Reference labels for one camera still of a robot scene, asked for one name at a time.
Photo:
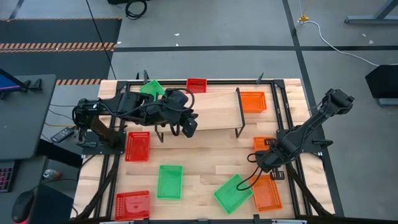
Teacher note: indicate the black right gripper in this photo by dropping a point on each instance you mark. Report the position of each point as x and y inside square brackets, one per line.
[269, 160]

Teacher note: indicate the black backlit keyboard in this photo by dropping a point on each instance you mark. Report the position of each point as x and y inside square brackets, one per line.
[6, 179]

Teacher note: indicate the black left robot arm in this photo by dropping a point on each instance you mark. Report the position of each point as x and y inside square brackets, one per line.
[124, 104]

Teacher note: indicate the grey metal bar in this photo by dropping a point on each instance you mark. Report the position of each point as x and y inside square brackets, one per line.
[388, 102]

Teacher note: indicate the black hazard-striped floor mat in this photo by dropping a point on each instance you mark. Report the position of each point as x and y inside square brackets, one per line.
[62, 31]

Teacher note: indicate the red plastic basket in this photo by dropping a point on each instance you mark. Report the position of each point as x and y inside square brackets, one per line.
[137, 147]
[196, 85]
[132, 205]

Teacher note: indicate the black box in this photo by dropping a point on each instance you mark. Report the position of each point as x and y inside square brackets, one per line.
[384, 82]

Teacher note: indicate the green plastic basket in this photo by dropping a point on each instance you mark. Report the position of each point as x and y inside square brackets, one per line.
[152, 87]
[233, 194]
[169, 182]

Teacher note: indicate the grey metal table leg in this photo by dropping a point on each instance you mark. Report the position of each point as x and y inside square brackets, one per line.
[370, 19]

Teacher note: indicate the black computer mouse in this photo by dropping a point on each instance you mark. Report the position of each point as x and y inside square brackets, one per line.
[22, 207]

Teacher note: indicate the orange plastic basket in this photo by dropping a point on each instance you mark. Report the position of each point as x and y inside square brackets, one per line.
[253, 102]
[269, 196]
[259, 143]

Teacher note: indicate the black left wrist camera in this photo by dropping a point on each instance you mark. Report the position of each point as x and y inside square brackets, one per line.
[189, 127]

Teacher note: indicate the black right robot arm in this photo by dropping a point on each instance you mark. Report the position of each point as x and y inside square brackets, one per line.
[311, 124]

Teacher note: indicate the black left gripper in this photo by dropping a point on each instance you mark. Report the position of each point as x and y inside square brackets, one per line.
[174, 105]

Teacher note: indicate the wooden shelf with black legs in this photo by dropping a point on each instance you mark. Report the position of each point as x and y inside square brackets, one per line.
[214, 112]

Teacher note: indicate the black desk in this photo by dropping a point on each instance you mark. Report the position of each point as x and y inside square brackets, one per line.
[25, 118]

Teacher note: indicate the black remote control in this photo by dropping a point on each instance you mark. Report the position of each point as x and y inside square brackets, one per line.
[62, 134]

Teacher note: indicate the black clamp bracket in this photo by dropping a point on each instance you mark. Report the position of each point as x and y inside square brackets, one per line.
[257, 218]
[260, 79]
[145, 76]

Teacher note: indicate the silver drink can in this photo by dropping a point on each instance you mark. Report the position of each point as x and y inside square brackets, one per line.
[51, 174]

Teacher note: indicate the small black stand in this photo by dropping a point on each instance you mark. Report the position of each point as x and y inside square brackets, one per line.
[36, 84]

